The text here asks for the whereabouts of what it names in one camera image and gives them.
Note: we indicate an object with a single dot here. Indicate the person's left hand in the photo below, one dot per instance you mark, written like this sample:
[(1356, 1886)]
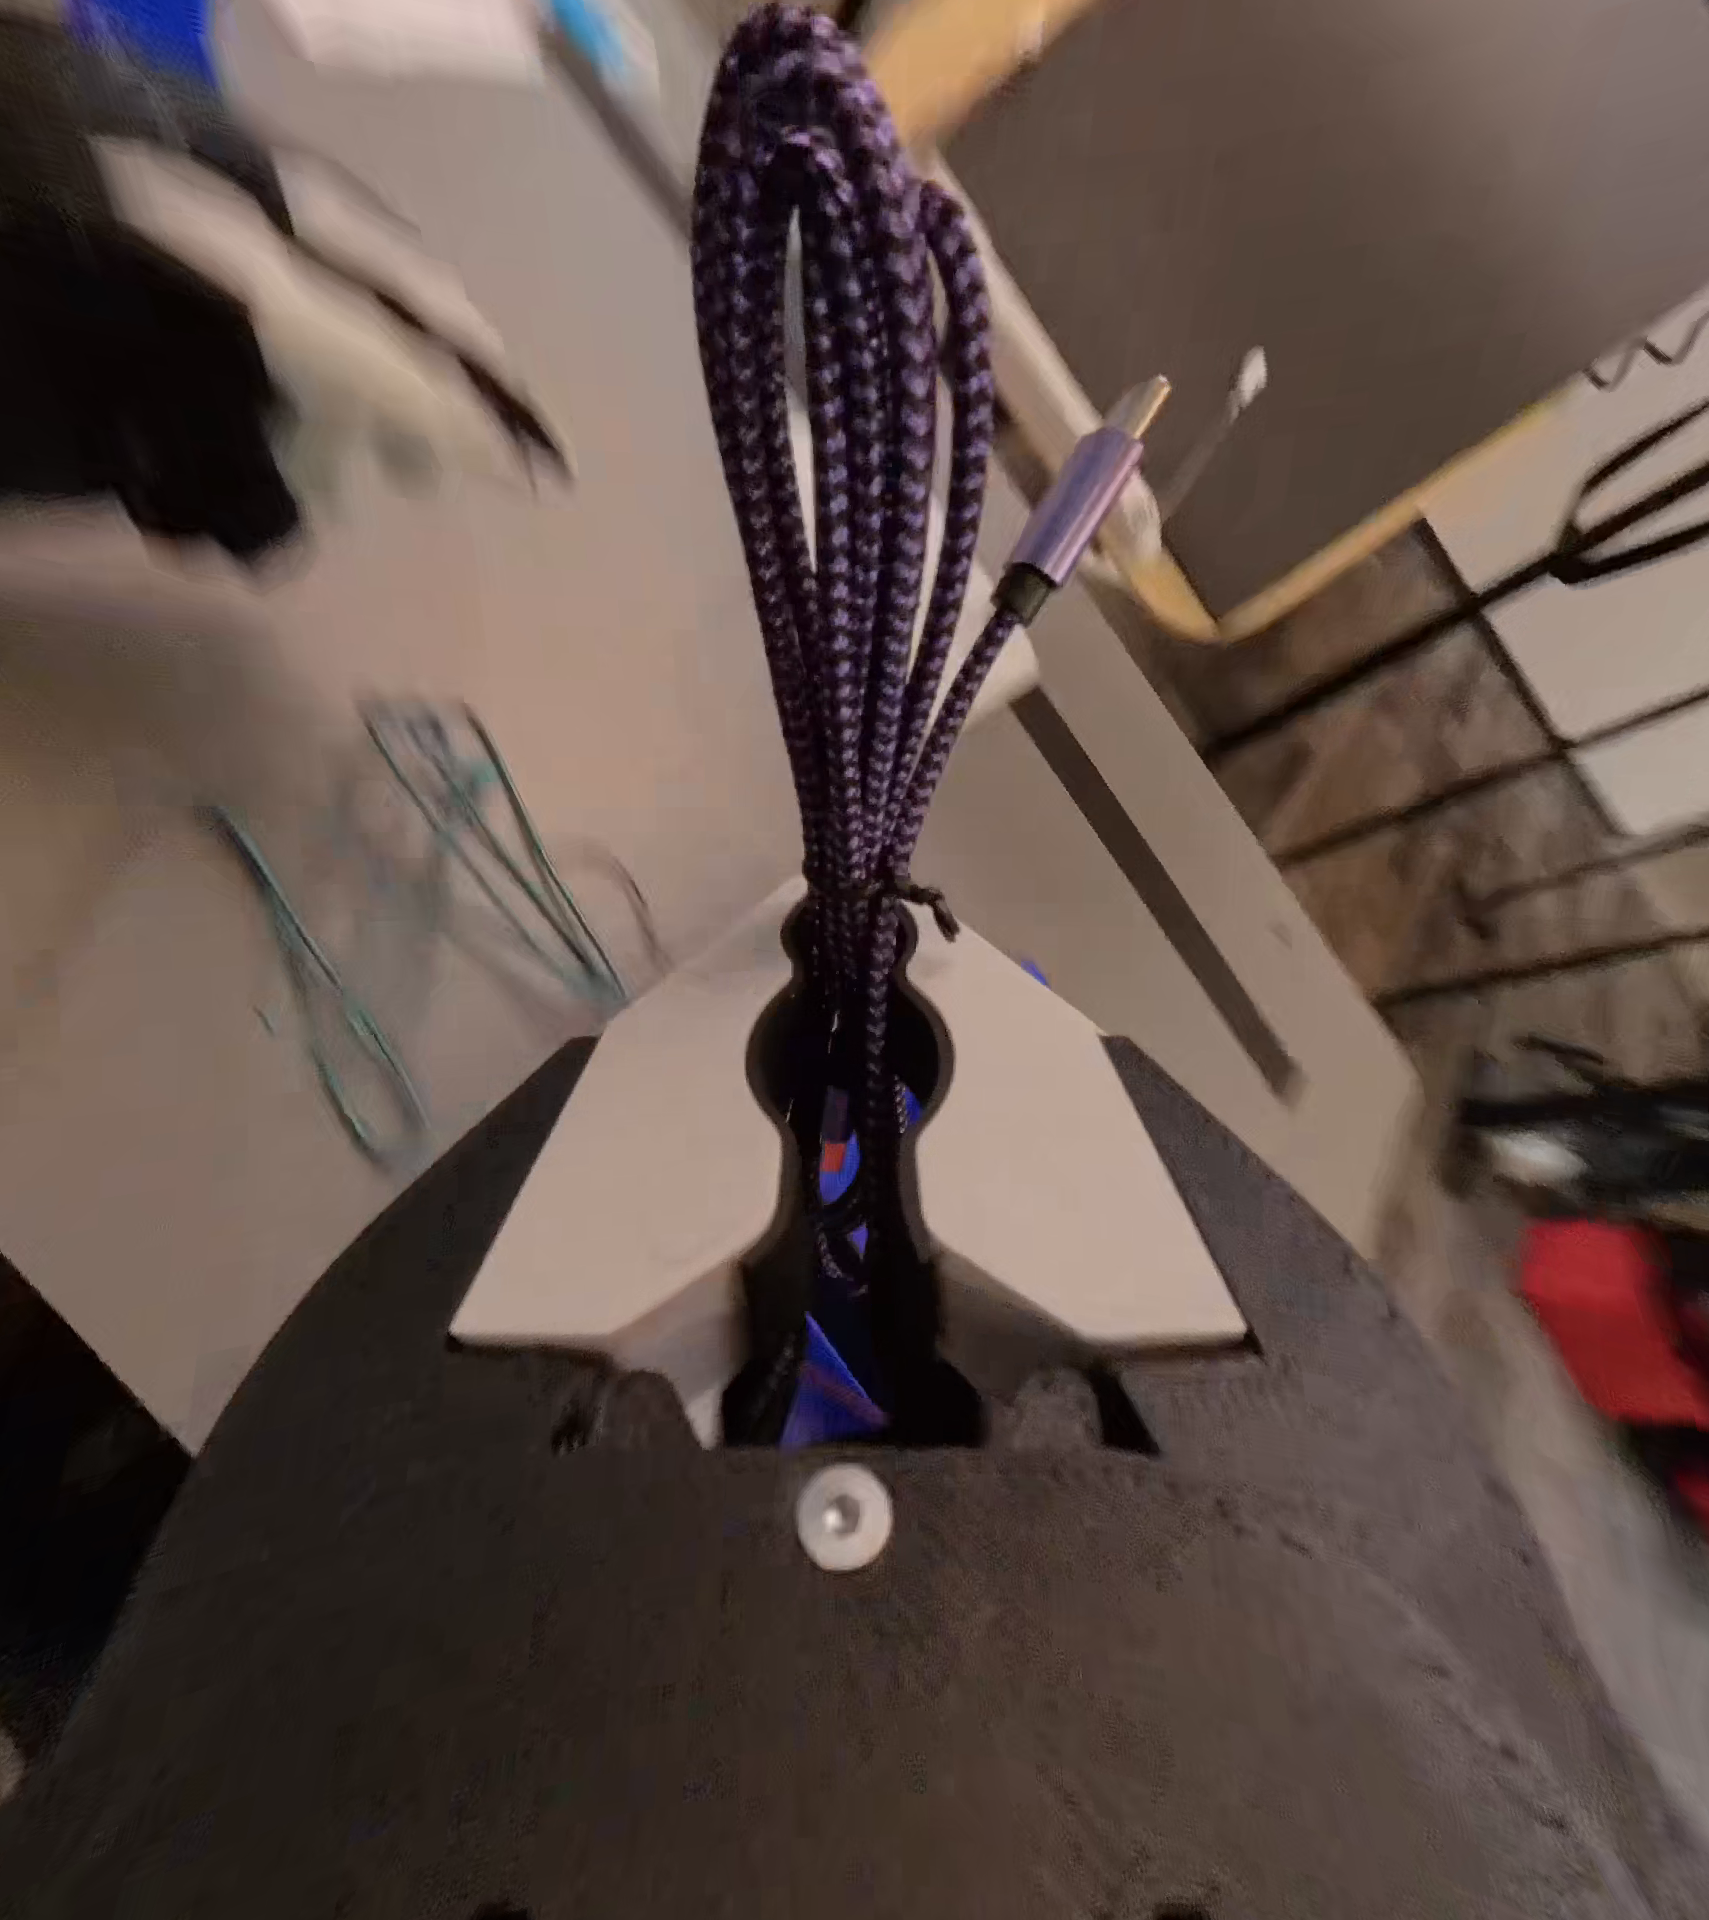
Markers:
[(45, 360)]

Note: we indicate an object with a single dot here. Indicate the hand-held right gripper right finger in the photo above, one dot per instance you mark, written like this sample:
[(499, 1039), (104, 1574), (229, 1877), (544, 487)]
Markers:
[(1094, 1201)]

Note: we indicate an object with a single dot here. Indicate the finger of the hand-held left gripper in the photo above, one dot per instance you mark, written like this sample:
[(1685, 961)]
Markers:
[(315, 271)]

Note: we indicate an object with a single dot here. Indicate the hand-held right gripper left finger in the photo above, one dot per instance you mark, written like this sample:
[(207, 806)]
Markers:
[(600, 1201)]

